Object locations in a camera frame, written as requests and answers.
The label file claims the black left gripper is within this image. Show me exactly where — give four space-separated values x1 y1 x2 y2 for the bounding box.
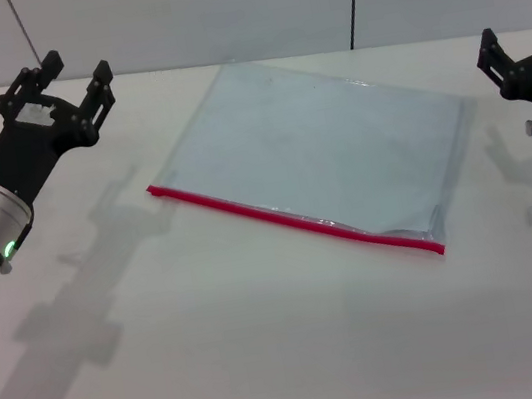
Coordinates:
0 40 132 211

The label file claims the clear red-zip document bag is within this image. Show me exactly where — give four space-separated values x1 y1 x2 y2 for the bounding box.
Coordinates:
128 25 501 302

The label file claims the thin grey vertical rod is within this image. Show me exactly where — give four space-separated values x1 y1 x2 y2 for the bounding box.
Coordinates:
6 0 43 68

